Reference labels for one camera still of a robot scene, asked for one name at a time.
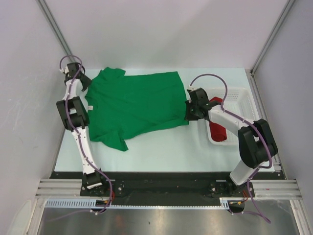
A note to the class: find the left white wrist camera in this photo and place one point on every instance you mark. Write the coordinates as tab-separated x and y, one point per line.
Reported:
64	70

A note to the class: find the green t shirt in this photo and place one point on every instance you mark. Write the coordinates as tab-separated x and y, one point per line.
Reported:
125	106

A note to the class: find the aluminium corner post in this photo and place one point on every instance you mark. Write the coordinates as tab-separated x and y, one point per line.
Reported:
47	12
274	32

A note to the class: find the white slotted cable duct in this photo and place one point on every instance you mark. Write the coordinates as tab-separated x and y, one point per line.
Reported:
98	204

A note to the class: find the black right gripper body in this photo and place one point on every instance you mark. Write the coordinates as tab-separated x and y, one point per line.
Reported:
191	112

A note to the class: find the aluminium rail frame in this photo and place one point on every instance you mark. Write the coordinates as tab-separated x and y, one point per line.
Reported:
264	190

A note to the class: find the left aluminium corner post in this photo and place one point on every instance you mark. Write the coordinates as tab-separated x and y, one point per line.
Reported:
47	12

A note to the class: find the right aluminium corner post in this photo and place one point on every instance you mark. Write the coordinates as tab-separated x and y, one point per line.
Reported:
274	32

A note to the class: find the white perforated plastic basket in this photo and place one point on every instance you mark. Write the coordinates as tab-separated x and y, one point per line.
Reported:
238	106

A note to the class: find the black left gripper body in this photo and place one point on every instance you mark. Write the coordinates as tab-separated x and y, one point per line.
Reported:
87	81

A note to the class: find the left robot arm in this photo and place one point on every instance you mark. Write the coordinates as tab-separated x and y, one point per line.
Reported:
76	120

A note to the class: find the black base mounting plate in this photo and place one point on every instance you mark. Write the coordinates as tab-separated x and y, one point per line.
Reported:
168	187

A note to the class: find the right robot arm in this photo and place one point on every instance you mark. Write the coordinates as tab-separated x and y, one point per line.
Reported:
255	139

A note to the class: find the rolled red t shirt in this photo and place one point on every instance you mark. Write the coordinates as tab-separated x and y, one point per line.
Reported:
217	132

